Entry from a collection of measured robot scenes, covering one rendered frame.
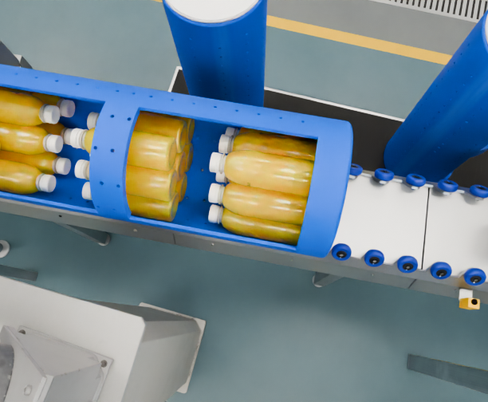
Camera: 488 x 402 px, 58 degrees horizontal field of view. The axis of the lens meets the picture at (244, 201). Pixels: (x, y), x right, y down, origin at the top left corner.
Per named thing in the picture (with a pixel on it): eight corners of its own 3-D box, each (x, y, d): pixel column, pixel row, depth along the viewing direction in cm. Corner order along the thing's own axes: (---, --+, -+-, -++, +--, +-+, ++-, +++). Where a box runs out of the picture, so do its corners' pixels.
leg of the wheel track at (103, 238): (108, 246, 201) (45, 215, 141) (96, 244, 202) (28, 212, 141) (112, 234, 203) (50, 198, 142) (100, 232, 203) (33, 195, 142)
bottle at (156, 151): (177, 131, 89) (88, 116, 91) (167, 146, 83) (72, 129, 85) (176, 162, 93) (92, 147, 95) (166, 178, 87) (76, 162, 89)
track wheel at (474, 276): (490, 275, 97) (488, 269, 99) (470, 271, 98) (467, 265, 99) (482, 289, 100) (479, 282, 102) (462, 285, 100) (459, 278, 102)
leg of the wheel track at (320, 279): (324, 288, 194) (356, 273, 134) (311, 285, 195) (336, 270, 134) (326, 275, 196) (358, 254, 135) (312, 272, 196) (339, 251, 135)
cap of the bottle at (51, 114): (53, 120, 98) (60, 120, 98) (43, 124, 95) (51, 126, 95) (51, 102, 97) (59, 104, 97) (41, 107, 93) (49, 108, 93)
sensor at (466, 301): (470, 309, 104) (480, 309, 99) (458, 307, 104) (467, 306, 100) (472, 277, 106) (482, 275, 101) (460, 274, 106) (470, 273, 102)
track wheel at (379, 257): (387, 256, 99) (387, 250, 101) (367, 252, 99) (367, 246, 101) (381, 269, 102) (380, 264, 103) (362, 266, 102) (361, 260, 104)
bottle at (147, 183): (168, 174, 87) (78, 158, 89) (166, 206, 90) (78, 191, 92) (178, 163, 94) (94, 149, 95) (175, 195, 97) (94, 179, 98)
